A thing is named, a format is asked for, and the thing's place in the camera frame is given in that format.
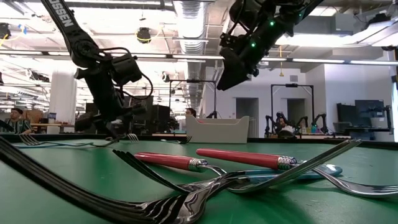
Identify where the dark computer monitor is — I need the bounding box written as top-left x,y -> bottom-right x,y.
336,102 -> 357,125
354,99 -> 386,119

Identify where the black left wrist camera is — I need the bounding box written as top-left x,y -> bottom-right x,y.
109,52 -> 144,87

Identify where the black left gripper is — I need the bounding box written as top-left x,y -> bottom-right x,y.
73,65 -> 147,140

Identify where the silver ceiling air duct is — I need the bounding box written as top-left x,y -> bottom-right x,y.
173,0 -> 220,110

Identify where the person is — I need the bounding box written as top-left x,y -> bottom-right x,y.
275,116 -> 297,139
178,107 -> 198,131
4,107 -> 34,136

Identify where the black table border frame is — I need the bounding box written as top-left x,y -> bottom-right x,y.
0,133 -> 398,151

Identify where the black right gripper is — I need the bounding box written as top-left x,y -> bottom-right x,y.
216,45 -> 261,92

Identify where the pink-handled silver fork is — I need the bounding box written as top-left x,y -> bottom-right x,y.
133,151 -> 228,177
195,147 -> 398,199

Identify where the black ceiling dome camera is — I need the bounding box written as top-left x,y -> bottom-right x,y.
136,27 -> 152,45

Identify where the gray plastic bin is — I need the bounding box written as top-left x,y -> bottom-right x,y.
185,114 -> 251,145

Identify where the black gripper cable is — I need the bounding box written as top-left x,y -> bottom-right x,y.
99,46 -> 155,101

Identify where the black metal stand frame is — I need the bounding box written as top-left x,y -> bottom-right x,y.
270,83 -> 315,125
169,79 -> 218,119

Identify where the black equipment rack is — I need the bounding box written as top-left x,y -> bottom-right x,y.
124,95 -> 180,135

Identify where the white building column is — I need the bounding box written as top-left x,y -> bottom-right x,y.
49,70 -> 78,135

